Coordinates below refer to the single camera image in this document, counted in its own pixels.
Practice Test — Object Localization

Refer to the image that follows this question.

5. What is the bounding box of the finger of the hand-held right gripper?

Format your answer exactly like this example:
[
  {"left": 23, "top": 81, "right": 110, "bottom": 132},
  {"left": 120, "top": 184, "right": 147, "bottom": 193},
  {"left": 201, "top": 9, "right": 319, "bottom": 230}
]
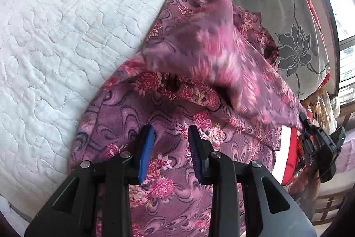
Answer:
[{"left": 298, "top": 112, "right": 318, "bottom": 134}]

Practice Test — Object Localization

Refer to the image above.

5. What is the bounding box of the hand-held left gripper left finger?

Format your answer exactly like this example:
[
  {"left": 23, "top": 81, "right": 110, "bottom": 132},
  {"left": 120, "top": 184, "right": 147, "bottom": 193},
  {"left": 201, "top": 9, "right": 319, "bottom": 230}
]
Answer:
[{"left": 24, "top": 125, "right": 155, "bottom": 237}]

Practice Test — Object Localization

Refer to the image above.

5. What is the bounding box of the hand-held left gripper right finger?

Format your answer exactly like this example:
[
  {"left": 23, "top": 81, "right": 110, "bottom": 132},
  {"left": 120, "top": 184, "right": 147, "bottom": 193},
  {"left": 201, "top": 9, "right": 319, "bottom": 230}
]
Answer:
[{"left": 188, "top": 125, "right": 317, "bottom": 237}]

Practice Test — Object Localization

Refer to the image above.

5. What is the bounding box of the purple floral garment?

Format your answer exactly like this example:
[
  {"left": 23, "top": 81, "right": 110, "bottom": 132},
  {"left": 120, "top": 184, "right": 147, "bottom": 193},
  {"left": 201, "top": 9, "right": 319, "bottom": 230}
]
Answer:
[{"left": 68, "top": 0, "right": 307, "bottom": 237}]

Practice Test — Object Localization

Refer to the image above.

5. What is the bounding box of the person's right hand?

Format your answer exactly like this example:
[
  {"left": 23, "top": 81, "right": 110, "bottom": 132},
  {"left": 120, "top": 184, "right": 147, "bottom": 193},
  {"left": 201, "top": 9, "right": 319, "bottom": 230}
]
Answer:
[{"left": 289, "top": 164, "right": 323, "bottom": 200}]

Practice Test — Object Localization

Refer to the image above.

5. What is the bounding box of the cream fabric bundle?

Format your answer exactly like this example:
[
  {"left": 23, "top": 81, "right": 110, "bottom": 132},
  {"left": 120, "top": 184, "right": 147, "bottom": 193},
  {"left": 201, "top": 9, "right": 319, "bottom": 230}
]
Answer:
[{"left": 304, "top": 88, "right": 341, "bottom": 130}]

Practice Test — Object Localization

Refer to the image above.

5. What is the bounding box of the red and white cloth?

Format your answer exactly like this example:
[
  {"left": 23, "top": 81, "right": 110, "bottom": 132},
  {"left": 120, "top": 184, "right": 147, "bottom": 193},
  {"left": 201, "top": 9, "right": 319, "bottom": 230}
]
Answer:
[{"left": 281, "top": 125, "right": 302, "bottom": 191}]

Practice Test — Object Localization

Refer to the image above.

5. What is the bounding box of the wooden chair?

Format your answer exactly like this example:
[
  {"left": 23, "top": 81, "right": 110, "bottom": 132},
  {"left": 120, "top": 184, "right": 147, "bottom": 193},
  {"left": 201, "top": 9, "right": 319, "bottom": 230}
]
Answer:
[{"left": 311, "top": 189, "right": 350, "bottom": 227}]

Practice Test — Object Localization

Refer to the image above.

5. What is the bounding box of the white quilted bedspread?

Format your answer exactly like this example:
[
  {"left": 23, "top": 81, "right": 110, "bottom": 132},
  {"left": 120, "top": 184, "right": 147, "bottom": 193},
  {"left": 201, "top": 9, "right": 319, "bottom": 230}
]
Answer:
[{"left": 0, "top": 0, "right": 178, "bottom": 228}]

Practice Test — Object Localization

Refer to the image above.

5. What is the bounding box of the window with dark frame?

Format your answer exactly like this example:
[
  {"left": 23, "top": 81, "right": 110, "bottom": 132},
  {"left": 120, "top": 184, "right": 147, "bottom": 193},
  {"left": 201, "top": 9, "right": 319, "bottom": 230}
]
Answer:
[{"left": 302, "top": 0, "right": 355, "bottom": 113}]

